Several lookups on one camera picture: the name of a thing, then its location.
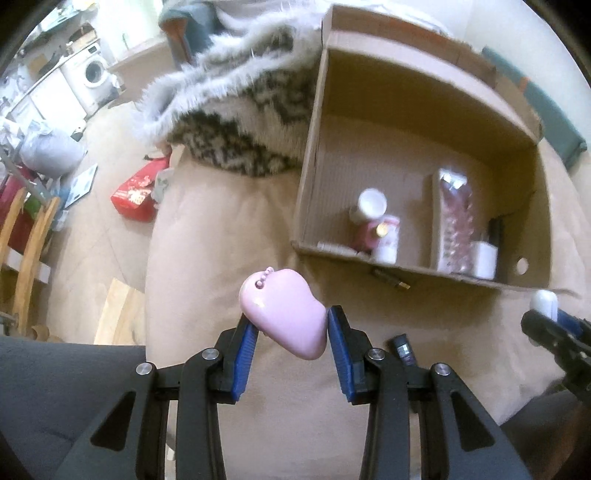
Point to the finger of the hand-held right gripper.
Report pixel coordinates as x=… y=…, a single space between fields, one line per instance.
x=549 y=334
x=575 y=325

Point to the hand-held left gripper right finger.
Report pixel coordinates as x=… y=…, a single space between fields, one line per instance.
x=341 y=357

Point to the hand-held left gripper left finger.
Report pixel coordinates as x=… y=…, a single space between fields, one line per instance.
x=242 y=364

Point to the small white tube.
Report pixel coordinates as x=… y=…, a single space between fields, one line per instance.
x=544 y=302

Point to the pink heart-shaped case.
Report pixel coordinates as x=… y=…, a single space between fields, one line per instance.
x=286 y=314

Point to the white charger plug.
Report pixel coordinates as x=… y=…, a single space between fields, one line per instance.
x=485 y=261

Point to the brown cardboard box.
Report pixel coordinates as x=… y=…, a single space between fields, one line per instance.
x=392 y=138

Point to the black cosmetic tube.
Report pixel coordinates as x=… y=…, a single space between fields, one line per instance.
x=404 y=348

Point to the black pen gold tip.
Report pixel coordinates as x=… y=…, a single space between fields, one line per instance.
x=390 y=278

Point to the person's right leg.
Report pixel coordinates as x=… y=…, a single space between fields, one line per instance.
x=549 y=438

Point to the person's leg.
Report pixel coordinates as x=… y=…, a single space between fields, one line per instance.
x=60 y=401
x=549 y=438

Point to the white pill bottle red label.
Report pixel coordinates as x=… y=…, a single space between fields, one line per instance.
x=390 y=240

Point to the beige blanket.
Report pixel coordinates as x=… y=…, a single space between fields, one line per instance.
x=207 y=240

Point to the light wooden board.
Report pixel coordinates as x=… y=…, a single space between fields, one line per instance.
x=120 y=314

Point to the white remote control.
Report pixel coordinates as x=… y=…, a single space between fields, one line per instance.
x=455 y=221

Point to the white round jar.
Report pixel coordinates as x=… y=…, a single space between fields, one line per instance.
x=371 y=203

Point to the person's left leg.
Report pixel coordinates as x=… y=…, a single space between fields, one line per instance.
x=60 y=401

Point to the red packet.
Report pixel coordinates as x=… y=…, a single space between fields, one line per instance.
x=136 y=194

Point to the teal cloth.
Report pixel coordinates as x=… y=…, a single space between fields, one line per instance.
x=549 y=106

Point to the wooden chair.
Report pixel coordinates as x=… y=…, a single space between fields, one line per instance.
x=32 y=258

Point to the fuzzy patterned throw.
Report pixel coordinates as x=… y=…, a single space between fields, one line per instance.
x=221 y=106

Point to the grey plastic bag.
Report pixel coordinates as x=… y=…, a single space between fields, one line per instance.
x=51 y=150

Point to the white washing machine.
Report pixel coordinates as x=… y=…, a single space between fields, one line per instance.
x=90 y=76

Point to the white cabinet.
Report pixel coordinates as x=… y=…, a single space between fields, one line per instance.
x=51 y=99

